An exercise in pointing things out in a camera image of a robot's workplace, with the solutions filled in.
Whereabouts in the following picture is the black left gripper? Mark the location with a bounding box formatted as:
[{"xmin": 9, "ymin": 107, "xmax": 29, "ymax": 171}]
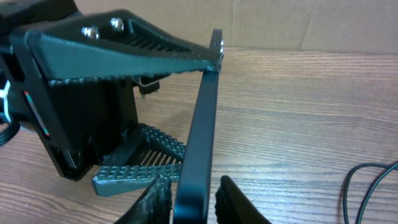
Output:
[{"xmin": 9, "ymin": 9, "xmax": 223, "ymax": 197}]

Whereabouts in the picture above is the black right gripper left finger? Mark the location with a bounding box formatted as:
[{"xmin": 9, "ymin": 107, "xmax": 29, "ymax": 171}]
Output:
[{"xmin": 115, "ymin": 176, "xmax": 172, "ymax": 224}]

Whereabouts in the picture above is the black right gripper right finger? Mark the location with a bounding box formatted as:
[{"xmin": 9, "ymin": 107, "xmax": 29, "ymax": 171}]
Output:
[{"xmin": 215, "ymin": 175, "xmax": 271, "ymax": 224}]

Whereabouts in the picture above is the blue-screen Samsung Galaxy smartphone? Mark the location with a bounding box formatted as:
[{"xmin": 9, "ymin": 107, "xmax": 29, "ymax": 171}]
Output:
[{"xmin": 172, "ymin": 29, "xmax": 224, "ymax": 224}]

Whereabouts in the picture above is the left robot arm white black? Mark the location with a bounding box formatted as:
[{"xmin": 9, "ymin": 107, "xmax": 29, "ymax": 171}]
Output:
[{"xmin": 1, "ymin": 1, "xmax": 223, "ymax": 196}]

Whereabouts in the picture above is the black USB charging cable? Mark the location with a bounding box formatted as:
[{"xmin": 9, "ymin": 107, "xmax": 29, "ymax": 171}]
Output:
[{"xmin": 341, "ymin": 160, "xmax": 398, "ymax": 224}]

